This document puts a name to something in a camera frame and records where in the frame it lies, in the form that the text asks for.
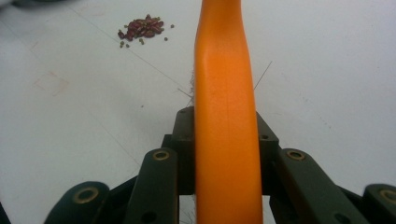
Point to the pile of red beans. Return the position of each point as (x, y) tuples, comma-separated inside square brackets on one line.
[(144, 28)]

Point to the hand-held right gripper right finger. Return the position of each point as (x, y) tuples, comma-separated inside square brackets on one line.
[(266, 146)]

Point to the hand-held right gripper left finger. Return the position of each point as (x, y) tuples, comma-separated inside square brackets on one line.
[(183, 149)]

